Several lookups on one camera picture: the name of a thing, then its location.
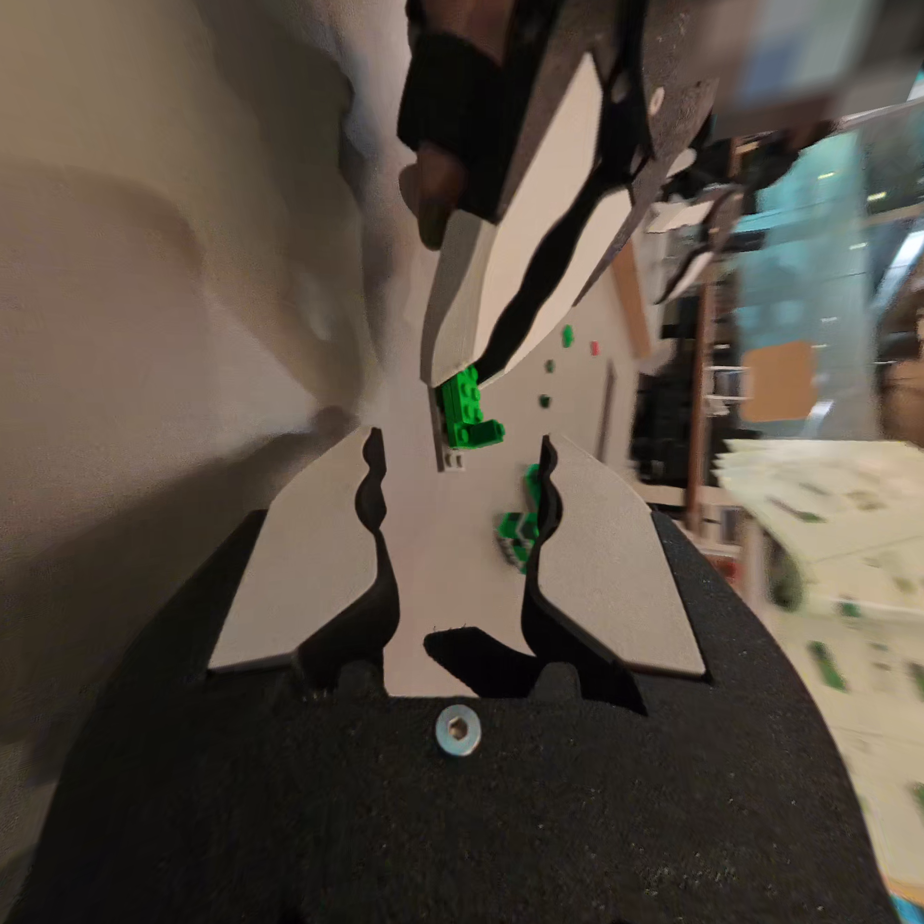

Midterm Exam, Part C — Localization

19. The glass window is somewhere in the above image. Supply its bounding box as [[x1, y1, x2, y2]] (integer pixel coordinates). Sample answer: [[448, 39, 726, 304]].
[[732, 133, 924, 441]]

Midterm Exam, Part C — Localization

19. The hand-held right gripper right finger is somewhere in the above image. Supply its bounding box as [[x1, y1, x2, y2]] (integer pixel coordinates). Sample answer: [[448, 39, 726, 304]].
[[521, 433, 708, 714]]

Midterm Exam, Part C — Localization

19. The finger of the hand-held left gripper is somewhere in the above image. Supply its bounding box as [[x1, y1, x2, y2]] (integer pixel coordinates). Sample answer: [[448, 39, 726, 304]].
[[420, 52, 606, 388], [476, 189, 638, 387]]

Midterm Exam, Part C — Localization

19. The green brick model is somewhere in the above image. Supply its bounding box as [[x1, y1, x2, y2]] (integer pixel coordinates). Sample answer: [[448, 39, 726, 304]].
[[493, 462, 544, 575]]

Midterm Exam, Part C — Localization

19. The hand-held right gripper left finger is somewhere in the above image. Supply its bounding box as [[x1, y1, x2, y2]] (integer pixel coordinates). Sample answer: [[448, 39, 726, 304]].
[[208, 426, 401, 695]]

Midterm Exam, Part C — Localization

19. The brown cardboard sheet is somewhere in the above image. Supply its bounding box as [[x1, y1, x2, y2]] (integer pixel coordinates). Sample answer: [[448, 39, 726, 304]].
[[741, 341, 819, 424]]

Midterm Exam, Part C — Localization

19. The green toy brick assembly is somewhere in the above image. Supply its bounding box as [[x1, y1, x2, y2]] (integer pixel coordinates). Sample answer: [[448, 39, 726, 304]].
[[432, 364, 508, 475]]

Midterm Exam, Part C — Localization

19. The building instruction booklet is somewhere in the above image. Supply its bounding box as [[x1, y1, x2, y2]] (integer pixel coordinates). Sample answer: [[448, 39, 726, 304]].
[[713, 436, 924, 899]]

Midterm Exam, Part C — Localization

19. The person's left hand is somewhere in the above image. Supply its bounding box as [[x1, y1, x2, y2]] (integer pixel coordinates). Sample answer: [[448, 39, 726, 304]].
[[399, 0, 521, 251]]

